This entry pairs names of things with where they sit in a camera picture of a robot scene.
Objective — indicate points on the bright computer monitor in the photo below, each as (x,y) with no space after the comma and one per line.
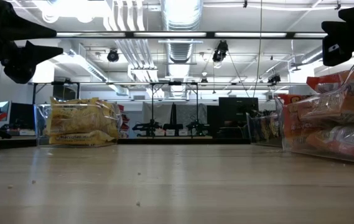
(1,108)

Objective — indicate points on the clear plastic bin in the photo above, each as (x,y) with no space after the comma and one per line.
(251,124)
(41,124)
(288,146)

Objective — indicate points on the black ceiling-hung camera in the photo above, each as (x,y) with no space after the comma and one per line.
(113,56)
(273,79)
(220,51)

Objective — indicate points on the black background robot arms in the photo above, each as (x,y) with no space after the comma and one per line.
(172,124)

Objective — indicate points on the black Maruchan noodle pack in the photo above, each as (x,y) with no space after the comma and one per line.
(267,127)

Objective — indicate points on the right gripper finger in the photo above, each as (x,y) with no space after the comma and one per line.
(337,43)

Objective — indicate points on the black background screen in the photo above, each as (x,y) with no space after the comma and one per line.
(237,112)

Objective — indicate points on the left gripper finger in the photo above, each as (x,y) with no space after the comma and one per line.
(27,29)
(27,60)

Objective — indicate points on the black background gantry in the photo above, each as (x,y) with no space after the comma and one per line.
(170,83)

